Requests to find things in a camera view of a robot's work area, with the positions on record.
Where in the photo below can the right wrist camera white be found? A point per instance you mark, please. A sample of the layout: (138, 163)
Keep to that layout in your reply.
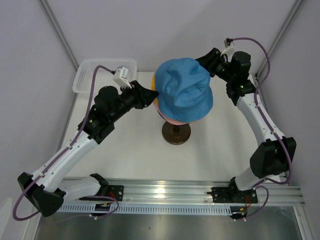
(229, 47)

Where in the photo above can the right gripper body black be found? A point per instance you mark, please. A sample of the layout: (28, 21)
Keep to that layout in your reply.
(221, 69)

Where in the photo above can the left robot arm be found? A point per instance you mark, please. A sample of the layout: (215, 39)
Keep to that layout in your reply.
(45, 187)

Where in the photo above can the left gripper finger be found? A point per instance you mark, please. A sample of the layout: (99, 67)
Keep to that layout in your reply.
(147, 101)
(146, 94)

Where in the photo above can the aluminium mounting rail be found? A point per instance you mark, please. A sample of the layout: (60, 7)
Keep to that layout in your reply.
(170, 192)

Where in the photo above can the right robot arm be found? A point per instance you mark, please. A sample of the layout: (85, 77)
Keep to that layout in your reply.
(275, 151)

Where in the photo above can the right aluminium frame post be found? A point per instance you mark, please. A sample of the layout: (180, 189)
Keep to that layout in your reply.
(285, 27)

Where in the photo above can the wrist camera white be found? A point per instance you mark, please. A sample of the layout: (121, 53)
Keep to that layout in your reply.
(121, 78)
(229, 47)

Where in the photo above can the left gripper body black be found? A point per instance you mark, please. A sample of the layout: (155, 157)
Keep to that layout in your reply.
(133, 98)

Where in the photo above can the yellow bucket hat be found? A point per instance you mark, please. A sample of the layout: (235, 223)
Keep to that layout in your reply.
(153, 87)

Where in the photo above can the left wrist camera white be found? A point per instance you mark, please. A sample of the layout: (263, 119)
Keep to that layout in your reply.
(121, 78)

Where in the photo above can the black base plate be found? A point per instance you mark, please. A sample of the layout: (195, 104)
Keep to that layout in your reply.
(113, 191)
(232, 195)

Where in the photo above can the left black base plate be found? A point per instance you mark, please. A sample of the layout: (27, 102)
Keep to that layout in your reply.
(113, 191)

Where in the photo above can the light blue bucket hat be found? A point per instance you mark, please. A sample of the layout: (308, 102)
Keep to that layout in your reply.
(184, 90)

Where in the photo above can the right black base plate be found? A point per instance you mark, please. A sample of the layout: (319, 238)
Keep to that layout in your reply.
(232, 195)

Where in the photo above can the pink bucket hat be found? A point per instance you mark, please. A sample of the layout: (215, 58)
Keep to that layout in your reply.
(171, 121)

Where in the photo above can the white slotted cable duct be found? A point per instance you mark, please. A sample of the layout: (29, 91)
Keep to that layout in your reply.
(157, 209)

